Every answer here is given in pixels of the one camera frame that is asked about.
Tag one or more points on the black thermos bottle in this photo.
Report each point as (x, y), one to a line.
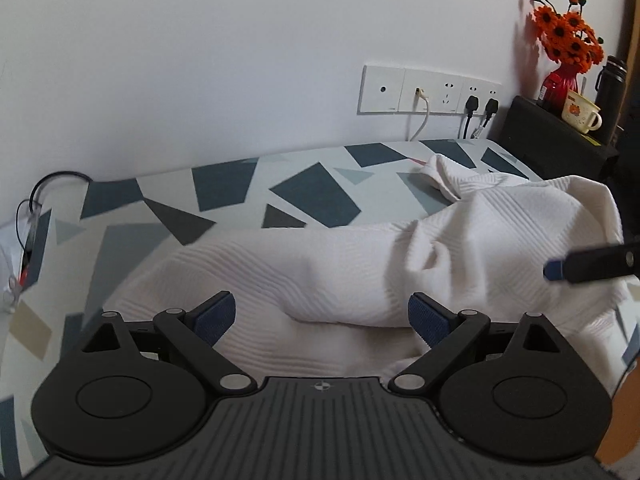
(611, 95)

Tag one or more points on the cream printed mug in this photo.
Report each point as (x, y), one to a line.
(580, 110)

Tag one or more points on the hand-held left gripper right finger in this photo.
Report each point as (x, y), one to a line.
(425, 317)

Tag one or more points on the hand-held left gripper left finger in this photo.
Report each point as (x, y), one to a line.
(216, 317)

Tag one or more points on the white wall socket panel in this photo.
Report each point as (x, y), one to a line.
(440, 90)

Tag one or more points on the red glass vase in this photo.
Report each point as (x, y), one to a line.
(557, 87)

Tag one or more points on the black bedside cabinet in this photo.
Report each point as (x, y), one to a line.
(550, 145)

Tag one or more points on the orange artificial flowers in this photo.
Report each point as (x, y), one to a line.
(567, 30)

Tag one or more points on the geometric patterned bed sheet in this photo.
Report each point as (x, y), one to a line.
(310, 190)

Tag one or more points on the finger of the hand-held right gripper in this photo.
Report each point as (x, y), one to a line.
(554, 270)

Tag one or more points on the white knit garment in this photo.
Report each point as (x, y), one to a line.
(350, 270)

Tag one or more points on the black power plug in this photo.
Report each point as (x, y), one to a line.
(491, 107)
(471, 105)

